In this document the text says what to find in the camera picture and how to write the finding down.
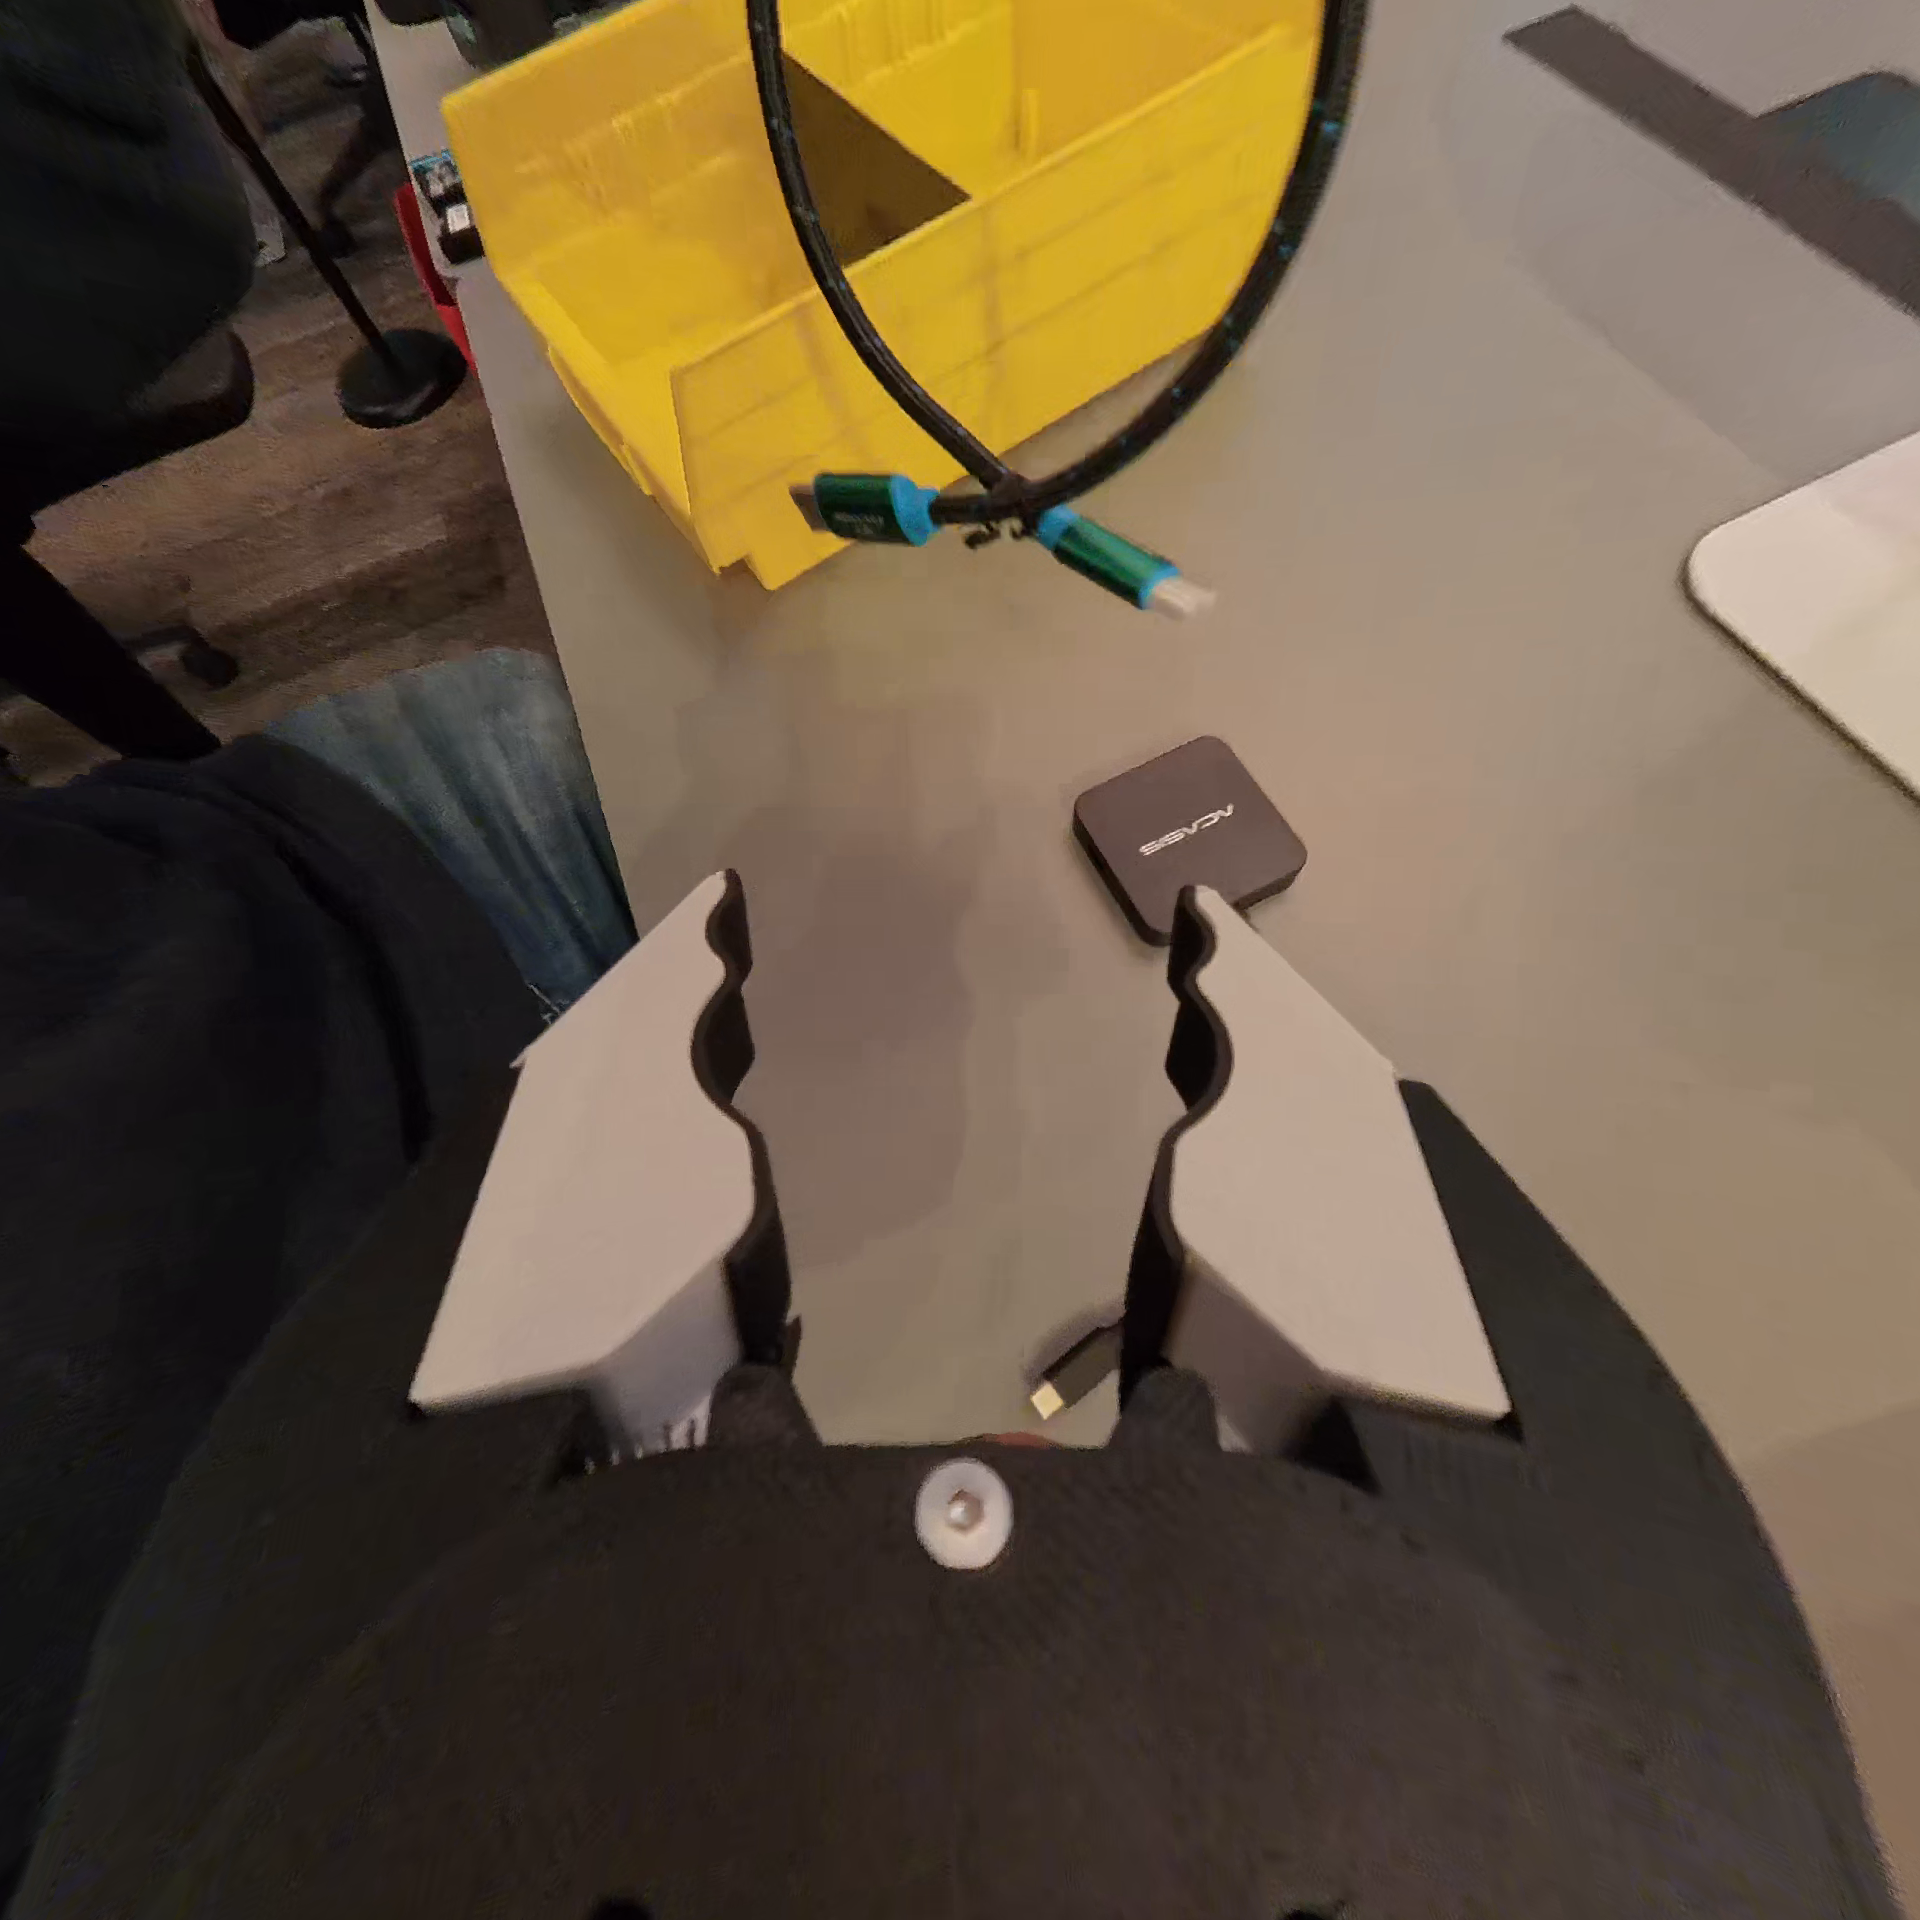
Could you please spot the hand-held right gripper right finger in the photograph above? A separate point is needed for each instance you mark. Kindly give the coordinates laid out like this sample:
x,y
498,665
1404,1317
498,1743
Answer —
x,y
1321,1215

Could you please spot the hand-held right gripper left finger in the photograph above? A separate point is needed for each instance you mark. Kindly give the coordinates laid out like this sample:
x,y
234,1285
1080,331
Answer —
x,y
614,1200

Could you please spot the black usb adapter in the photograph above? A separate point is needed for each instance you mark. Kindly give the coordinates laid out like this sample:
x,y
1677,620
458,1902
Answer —
x,y
1185,825

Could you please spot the yellow plastic bin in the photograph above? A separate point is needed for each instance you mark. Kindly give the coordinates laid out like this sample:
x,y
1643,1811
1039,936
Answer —
x,y
631,224

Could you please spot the person's jeans leg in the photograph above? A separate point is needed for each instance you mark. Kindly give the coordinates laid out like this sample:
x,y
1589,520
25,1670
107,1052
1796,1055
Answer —
x,y
481,795

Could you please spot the person's dark sweater torso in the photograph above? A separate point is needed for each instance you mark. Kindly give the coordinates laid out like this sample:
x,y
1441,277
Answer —
x,y
180,1124

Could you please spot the white tablet stand base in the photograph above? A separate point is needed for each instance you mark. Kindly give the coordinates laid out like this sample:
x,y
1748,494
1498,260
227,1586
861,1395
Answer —
x,y
1830,600

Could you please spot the black round stand base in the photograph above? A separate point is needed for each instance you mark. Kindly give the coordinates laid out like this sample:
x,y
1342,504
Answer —
x,y
402,374

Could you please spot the black chair armrest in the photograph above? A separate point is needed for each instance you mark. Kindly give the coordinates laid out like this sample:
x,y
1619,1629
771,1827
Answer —
x,y
195,391

